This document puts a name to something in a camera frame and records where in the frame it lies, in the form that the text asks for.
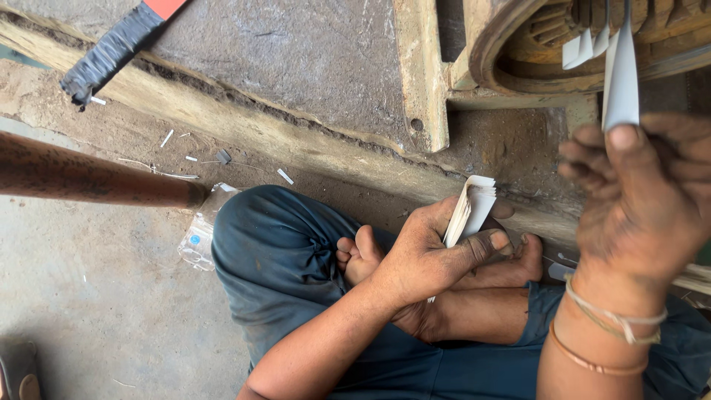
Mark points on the person's left hand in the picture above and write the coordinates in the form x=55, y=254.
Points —
x=422, y=255

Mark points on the person's right hand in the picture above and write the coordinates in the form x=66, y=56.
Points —
x=644, y=222

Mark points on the stack of white paper strips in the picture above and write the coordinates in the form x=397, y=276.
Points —
x=472, y=208

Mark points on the long grey insulation paper strip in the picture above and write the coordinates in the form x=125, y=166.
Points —
x=622, y=83

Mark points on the person's bare foot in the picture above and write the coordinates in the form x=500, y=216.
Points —
x=516, y=266
x=361, y=255

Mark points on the bundle of pale strips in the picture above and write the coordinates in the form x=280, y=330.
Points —
x=694, y=278

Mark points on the person's bare shin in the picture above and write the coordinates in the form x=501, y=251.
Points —
x=477, y=316

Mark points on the white paper piece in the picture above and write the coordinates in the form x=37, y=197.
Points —
x=558, y=271

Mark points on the white thread wristband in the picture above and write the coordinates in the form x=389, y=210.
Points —
x=616, y=319

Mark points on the folded white paper slip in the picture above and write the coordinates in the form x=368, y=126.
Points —
x=601, y=39
x=576, y=51

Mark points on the rusty motor stator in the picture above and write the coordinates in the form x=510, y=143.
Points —
x=533, y=33

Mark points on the clear plastic bag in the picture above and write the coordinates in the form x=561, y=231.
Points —
x=200, y=239

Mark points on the scattered paper scraps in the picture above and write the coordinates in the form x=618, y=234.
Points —
x=166, y=139

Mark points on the brown metal pipe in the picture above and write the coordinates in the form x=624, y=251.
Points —
x=94, y=175

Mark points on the beige metal frame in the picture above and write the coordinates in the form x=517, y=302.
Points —
x=425, y=72

